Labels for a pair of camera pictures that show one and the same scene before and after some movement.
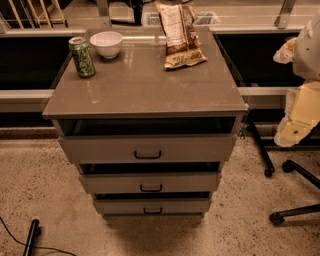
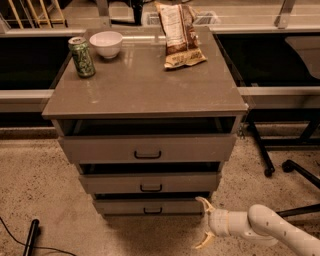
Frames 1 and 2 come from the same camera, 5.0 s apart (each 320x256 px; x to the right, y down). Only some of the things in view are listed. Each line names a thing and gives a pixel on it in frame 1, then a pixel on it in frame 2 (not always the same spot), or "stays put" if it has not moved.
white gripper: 307,55 → 218,221
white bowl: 107,43 stays put
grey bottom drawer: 153,205 stays put
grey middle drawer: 150,183 stays put
